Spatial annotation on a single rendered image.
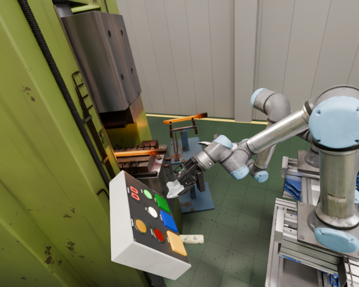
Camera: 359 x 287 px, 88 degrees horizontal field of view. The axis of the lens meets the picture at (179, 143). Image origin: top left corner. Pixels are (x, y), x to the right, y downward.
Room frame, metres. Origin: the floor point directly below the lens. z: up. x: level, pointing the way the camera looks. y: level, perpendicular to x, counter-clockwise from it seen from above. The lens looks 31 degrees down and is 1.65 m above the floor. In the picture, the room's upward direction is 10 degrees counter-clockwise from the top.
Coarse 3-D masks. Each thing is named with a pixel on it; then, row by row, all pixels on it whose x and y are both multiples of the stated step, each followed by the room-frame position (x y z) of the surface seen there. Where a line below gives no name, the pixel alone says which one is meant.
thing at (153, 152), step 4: (152, 148) 1.07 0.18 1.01; (120, 152) 1.10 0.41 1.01; (124, 152) 1.10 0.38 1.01; (128, 152) 1.09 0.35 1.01; (132, 152) 1.08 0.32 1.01; (136, 152) 1.07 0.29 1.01; (140, 152) 1.06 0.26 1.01; (144, 152) 1.05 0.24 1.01; (148, 152) 1.04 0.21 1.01; (152, 152) 1.04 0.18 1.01; (156, 152) 1.04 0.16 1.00; (160, 152) 1.04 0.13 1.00; (164, 152) 1.03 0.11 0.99; (152, 156) 1.03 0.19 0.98
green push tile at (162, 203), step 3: (156, 195) 0.61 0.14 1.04; (156, 198) 0.60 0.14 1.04; (159, 198) 0.60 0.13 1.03; (162, 198) 0.63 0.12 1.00; (159, 201) 0.58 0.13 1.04; (162, 201) 0.60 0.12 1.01; (165, 201) 0.62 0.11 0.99; (159, 204) 0.56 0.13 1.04; (162, 204) 0.57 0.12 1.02; (165, 204) 0.59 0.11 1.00; (162, 207) 0.55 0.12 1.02; (165, 207) 0.57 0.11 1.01; (168, 207) 0.58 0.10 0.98; (165, 210) 0.56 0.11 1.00; (168, 210) 0.56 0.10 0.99
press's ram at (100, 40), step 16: (80, 16) 0.89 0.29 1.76; (96, 16) 0.89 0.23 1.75; (112, 16) 1.04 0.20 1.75; (80, 32) 0.90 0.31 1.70; (96, 32) 0.89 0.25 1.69; (112, 32) 0.99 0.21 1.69; (80, 48) 0.90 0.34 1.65; (96, 48) 0.89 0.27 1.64; (112, 48) 0.94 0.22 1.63; (128, 48) 1.14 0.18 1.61; (80, 64) 0.91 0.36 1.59; (96, 64) 0.89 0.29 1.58; (112, 64) 0.89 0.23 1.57; (128, 64) 1.07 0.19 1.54; (96, 80) 0.90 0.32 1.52; (112, 80) 0.89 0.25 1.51; (128, 80) 1.02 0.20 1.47; (96, 96) 0.90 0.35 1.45; (112, 96) 0.89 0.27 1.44; (128, 96) 0.96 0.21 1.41
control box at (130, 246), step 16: (128, 176) 0.61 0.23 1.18; (112, 192) 0.54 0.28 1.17; (128, 192) 0.50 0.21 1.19; (144, 192) 0.57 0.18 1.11; (112, 208) 0.46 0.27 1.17; (128, 208) 0.42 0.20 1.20; (144, 208) 0.47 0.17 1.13; (160, 208) 0.54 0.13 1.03; (112, 224) 0.40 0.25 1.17; (128, 224) 0.36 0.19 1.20; (160, 224) 0.44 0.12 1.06; (112, 240) 0.34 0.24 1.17; (128, 240) 0.31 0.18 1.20; (144, 240) 0.33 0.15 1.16; (160, 240) 0.36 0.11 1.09; (112, 256) 0.30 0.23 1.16; (128, 256) 0.30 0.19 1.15; (144, 256) 0.30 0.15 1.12; (160, 256) 0.31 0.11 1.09; (176, 256) 0.34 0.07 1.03; (160, 272) 0.31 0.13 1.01; (176, 272) 0.32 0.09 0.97
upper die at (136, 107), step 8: (136, 104) 1.03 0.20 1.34; (104, 112) 0.96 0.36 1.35; (112, 112) 0.95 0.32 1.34; (120, 112) 0.94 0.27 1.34; (128, 112) 0.93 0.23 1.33; (136, 112) 1.00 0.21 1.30; (104, 120) 0.96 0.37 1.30; (112, 120) 0.95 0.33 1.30; (120, 120) 0.94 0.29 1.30; (128, 120) 0.94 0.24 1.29
